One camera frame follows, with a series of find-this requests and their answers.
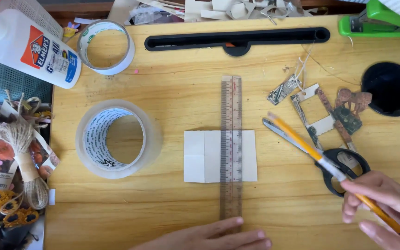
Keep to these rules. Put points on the person's right hand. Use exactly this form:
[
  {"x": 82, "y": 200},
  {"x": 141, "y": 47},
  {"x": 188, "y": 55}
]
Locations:
[{"x": 391, "y": 205}]

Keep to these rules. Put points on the person's left hand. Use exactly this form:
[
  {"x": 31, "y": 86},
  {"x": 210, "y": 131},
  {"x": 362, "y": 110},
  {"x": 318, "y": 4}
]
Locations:
[{"x": 200, "y": 239}]

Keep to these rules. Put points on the yellow pencil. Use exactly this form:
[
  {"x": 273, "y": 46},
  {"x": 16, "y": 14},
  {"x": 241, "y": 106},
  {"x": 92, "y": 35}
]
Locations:
[{"x": 300, "y": 140}]

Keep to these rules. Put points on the clear plastic ruler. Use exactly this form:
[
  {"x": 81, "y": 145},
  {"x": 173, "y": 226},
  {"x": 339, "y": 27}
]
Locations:
[{"x": 231, "y": 114}]

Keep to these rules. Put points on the white folded paper card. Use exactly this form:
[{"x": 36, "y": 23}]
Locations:
[{"x": 200, "y": 156}]

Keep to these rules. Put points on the brown butterfly paper cutout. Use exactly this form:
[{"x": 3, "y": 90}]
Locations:
[{"x": 356, "y": 99}]

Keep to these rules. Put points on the brown patterned paper strip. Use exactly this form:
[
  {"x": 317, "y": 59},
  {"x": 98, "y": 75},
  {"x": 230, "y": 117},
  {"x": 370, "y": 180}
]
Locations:
[{"x": 325, "y": 102}]

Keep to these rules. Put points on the wide clear tape roll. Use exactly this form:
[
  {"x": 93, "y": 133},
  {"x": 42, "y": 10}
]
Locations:
[{"x": 89, "y": 139}]

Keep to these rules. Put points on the small white paper piece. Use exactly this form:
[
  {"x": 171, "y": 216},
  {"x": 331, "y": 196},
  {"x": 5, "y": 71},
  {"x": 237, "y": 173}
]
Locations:
[{"x": 51, "y": 197}]

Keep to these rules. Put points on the green stapler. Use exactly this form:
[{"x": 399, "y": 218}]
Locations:
[{"x": 384, "y": 19}]

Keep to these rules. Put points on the narrow clear tape roll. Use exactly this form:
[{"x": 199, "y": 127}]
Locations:
[{"x": 123, "y": 62}]

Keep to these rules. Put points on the black pen tray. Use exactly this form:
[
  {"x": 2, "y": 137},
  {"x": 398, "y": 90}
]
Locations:
[{"x": 186, "y": 43}]

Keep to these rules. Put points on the jute twine bundle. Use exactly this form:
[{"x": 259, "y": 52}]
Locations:
[{"x": 21, "y": 139}]

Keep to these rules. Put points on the heap of paper scraps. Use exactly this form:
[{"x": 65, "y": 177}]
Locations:
[{"x": 220, "y": 8}]

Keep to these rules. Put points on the small colourful paper flower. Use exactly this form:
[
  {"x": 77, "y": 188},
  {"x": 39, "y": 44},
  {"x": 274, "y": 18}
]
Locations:
[{"x": 69, "y": 30}]

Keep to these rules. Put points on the teal plastic basket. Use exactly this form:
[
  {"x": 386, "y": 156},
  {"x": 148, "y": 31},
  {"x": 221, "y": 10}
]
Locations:
[{"x": 5, "y": 81}]

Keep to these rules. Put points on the white glue bottle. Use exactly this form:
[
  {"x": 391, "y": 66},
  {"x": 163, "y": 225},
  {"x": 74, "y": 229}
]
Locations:
[{"x": 23, "y": 45}]

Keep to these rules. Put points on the white plastic basket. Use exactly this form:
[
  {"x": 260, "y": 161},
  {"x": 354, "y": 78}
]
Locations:
[{"x": 43, "y": 15}]

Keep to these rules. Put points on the vintage camera paper cutout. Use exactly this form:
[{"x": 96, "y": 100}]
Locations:
[{"x": 347, "y": 119}]

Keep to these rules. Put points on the paper frame cutout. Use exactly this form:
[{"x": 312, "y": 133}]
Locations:
[{"x": 300, "y": 109}]

